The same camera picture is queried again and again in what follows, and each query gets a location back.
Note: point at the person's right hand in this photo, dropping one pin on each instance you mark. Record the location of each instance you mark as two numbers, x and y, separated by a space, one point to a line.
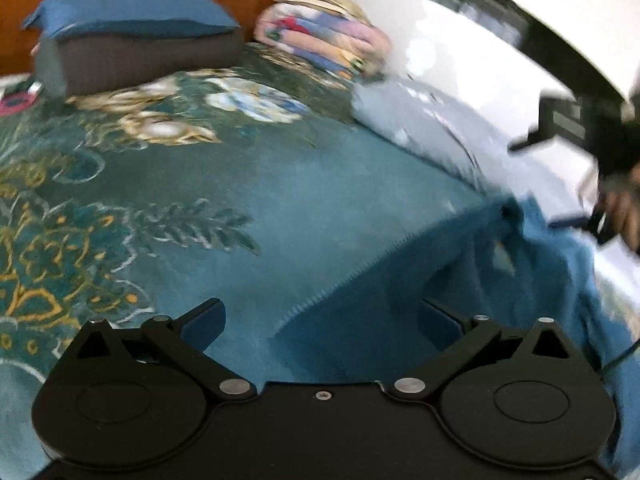
619 199

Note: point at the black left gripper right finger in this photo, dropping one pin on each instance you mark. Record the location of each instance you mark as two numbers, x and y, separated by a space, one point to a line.
514 397

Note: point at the blue fleece zip jacket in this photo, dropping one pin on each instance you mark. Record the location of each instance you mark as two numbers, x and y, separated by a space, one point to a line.
500 260

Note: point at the white glossy wardrobe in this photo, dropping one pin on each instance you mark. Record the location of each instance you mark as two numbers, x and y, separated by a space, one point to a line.
498 56

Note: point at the teal floral bedspread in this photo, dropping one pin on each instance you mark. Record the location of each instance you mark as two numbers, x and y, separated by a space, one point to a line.
253 184

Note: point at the colourful folded cartoon blanket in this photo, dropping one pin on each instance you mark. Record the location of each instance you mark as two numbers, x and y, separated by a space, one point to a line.
335 35

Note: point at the dark grey pillow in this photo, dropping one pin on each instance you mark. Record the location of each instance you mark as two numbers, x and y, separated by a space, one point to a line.
93 64

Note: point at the light blue floral quilt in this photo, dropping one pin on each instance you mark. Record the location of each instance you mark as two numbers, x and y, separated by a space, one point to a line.
427 122

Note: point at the blue pillow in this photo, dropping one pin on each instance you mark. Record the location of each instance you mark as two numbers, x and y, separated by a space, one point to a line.
155 19

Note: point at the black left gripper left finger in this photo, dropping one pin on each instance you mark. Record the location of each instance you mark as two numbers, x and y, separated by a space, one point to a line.
132 395

